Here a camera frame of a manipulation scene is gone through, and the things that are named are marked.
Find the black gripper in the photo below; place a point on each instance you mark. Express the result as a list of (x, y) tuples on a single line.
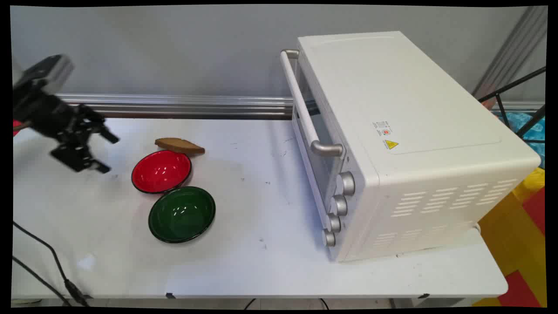
[(45, 114)]

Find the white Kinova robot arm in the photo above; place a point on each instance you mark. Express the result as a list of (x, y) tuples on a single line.
[(45, 72)]

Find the red cloth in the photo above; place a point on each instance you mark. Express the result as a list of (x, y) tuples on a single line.
[(15, 127)]

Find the red enamel bowl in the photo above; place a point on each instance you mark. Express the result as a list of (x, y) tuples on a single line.
[(161, 171)]

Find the brown bread slice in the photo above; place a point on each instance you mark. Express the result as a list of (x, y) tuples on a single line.
[(178, 145)]

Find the green enamel bowl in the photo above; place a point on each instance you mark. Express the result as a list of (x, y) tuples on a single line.
[(182, 214)]

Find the silver oven knob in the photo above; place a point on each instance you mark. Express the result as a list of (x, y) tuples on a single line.
[(334, 223), (339, 205), (348, 183), (329, 238)]

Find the yellow warning sticker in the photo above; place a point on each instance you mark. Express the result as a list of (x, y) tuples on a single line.
[(391, 144)]

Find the white toaster oven body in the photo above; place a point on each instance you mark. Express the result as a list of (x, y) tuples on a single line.
[(414, 131)]

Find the blue plastic bag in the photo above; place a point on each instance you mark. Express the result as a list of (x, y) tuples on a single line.
[(529, 131)]

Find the yellow red foam floor mat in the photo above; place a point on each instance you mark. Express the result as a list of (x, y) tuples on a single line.
[(518, 244)]

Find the aluminium profile rail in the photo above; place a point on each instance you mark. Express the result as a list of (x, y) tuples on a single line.
[(183, 106)]

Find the aluminium profile post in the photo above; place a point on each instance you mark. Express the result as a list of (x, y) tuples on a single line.
[(512, 48)]

